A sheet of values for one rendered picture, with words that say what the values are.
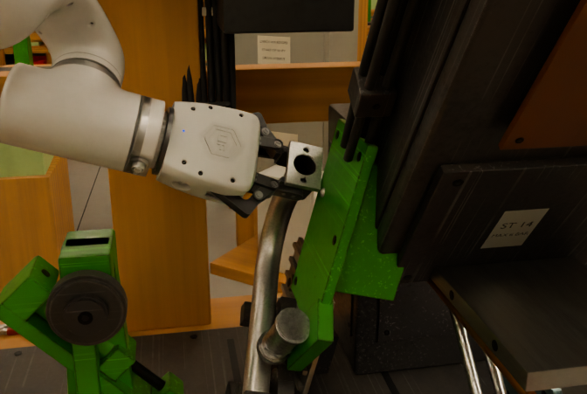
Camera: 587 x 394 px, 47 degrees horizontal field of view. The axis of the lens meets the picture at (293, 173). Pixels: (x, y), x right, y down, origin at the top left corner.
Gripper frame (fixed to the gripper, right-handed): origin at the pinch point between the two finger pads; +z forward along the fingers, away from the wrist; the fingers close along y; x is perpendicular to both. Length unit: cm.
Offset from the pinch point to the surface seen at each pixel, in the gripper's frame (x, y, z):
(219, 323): 40.9, -6.4, 3.8
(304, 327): -0.8, -17.7, 2.2
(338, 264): -6.3, -12.5, 3.2
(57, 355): 8.8, -22.1, -20.5
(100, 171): 380, 187, -11
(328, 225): -4.5, -7.8, 2.7
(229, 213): 290, 134, 64
